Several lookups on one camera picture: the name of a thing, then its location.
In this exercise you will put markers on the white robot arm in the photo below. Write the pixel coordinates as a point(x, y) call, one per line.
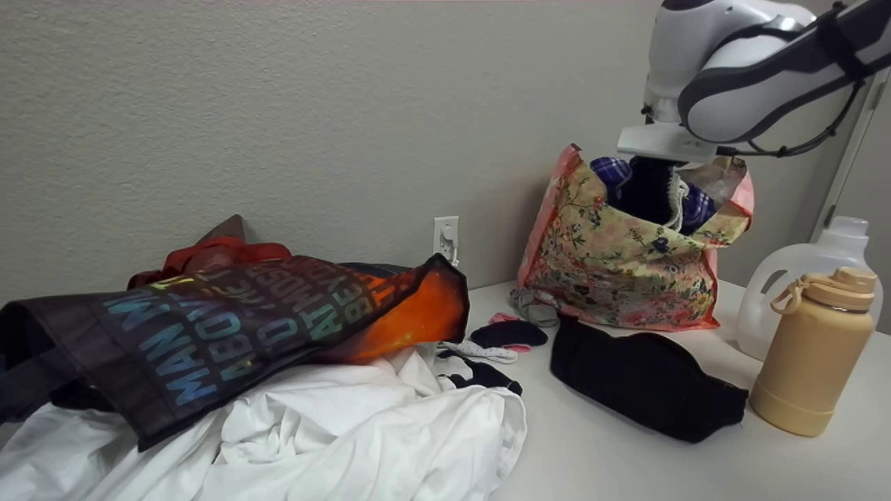
point(741, 100)

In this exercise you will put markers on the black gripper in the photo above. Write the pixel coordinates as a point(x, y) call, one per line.
point(649, 191)

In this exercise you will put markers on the black tote bag colourful lettering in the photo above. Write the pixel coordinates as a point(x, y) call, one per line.
point(231, 336)

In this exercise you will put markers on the gray cloth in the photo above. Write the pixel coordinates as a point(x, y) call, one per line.
point(529, 305)

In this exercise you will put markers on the small black sock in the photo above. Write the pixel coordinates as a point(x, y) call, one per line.
point(505, 336)

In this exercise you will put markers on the white wall outlet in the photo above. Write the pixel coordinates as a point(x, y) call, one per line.
point(446, 241)

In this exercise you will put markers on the translucent white detergent jug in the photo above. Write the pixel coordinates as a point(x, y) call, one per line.
point(769, 288)

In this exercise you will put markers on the black garment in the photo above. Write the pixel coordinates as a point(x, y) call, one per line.
point(642, 380)

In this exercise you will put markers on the white cloth pile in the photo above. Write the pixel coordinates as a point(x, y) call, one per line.
point(370, 434)

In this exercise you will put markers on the navy garment with white trim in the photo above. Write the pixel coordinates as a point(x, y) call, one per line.
point(682, 210)

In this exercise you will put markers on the glossy blue patterned cloth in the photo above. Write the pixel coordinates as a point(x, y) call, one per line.
point(608, 173)

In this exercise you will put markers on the tan insulated water bottle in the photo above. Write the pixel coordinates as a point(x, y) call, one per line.
point(810, 358)

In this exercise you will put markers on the floral bag with pink trim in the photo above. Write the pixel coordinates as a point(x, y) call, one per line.
point(613, 267)

